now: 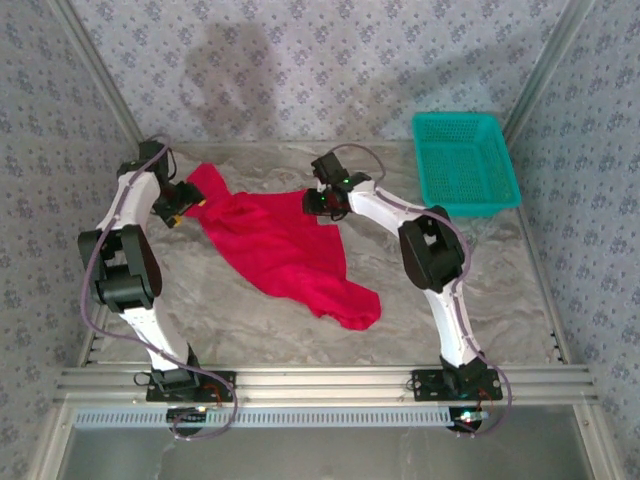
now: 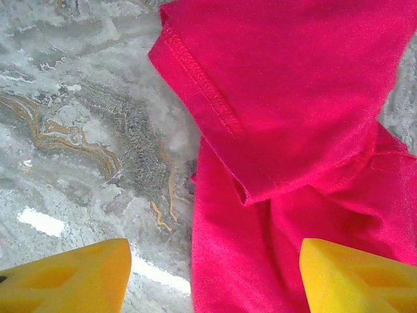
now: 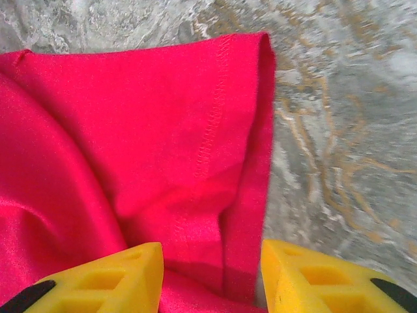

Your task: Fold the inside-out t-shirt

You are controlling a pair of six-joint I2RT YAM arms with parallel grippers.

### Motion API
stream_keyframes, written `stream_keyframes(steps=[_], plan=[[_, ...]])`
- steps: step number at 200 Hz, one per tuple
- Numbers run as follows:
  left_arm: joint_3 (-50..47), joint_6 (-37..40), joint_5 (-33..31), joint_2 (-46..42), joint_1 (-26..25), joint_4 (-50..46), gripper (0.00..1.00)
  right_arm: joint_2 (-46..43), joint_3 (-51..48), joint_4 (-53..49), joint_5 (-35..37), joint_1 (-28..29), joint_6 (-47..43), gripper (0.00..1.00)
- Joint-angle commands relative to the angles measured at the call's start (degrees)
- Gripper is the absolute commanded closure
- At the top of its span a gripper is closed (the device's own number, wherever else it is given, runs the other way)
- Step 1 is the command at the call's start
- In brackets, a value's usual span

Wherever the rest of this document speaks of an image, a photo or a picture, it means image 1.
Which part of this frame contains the red t-shirt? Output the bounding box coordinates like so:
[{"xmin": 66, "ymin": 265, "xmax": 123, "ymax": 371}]
[{"xmin": 185, "ymin": 162, "xmax": 383, "ymax": 332}]

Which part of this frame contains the teal plastic basket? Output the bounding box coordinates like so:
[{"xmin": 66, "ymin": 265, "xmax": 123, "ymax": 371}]
[{"xmin": 411, "ymin": 111, "xmax": 523, "ymax": 219}]

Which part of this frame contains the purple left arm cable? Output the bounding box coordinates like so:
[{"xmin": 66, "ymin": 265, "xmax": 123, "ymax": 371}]
[{"xmin": 79, "ymin": 133, "xmax": 242, "ymax": 442}]

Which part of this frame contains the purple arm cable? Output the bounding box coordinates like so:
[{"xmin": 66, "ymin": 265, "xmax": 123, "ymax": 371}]
[
  {"xmin": 324, "ymin": 143, "xmax": 514, "ymax": 440},
  {"xmin": 79, "ymin": 133, "xmax": 242, "ymax": 442}
]

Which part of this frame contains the aluminium frame post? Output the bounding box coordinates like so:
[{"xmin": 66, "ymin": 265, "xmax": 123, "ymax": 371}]
[
  {"xmin": 501, "ymin": 0, "xmax": 599, "ymax": 141},
  {"xmin": 49, "ymin": 0, "xmax": 151, "ymax": 151}
]

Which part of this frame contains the aluminium table side rail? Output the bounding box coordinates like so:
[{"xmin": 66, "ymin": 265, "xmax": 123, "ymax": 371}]
[
  {"xmin": 514, "ymin": 204, "xmax": 574, "ymax": 369},
  {"xmin": 77, "ymin": 312, "xmax": 109, "ymax": 369}
]

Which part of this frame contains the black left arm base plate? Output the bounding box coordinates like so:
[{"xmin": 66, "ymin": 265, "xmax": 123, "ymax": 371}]
[{"xmin": 145, "ymin": 370, "xmax": 238, "ymax": 403}]

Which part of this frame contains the aluminium mounting rail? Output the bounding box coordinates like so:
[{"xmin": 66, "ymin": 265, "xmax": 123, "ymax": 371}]
[{"xmin": 52, "ymin": 364, "xmax": 600, "ymax": 405}]

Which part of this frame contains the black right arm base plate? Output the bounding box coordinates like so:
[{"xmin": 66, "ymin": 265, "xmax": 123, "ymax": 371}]
[{"xmin": 410, "ymin": 368, "xmax": 504, "ymax": 402}]

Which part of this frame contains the grey slotted cable duct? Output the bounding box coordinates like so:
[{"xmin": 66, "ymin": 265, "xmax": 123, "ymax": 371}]
[{"xmin": 73, "ymin": 405, "xmax": 455, "ymax": 430}]

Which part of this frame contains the aluminium frame leg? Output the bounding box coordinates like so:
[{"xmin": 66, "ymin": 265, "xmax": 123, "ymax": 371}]
[
  {"xmin": 572, "ymin": 403, "xmax": 624, "ymax": 480},
  {"xmin": 27, "ymin": 403, "xmax": 76, "ymax": 480}
]

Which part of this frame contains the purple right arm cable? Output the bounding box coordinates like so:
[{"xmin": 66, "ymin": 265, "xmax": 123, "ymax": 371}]
[{"xmin": 324, "ymin": 143, "xmax": 514, "ymax": 440}]

